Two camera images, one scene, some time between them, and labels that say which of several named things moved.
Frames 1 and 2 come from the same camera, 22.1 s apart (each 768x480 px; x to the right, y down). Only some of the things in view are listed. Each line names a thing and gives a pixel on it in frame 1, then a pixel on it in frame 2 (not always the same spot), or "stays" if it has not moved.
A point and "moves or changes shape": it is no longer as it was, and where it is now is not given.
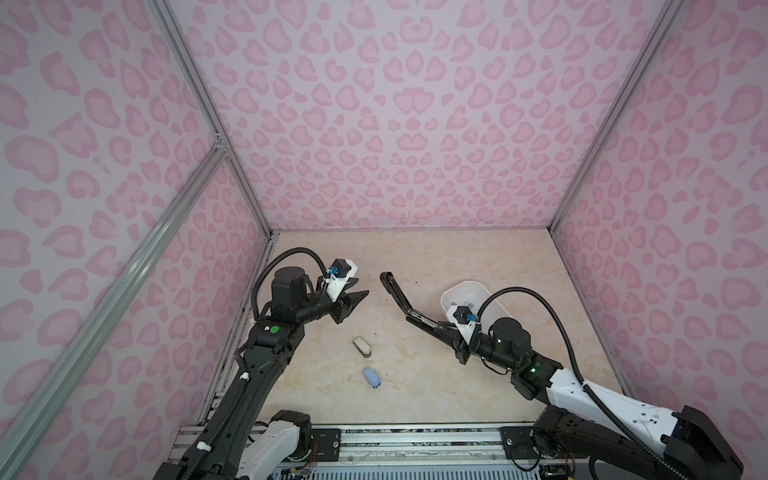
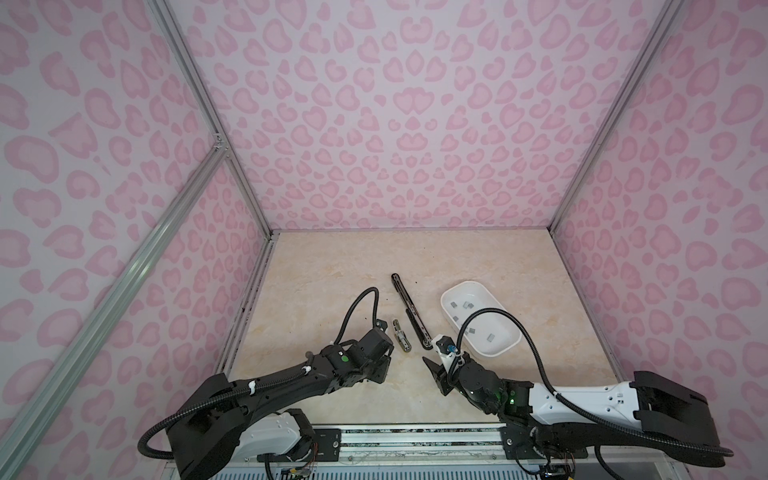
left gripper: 342,310 to 385,364
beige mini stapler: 362,346 moves or changes shape
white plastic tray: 473,294 stays
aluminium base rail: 399,448 stays
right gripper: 456,341 to 440,373
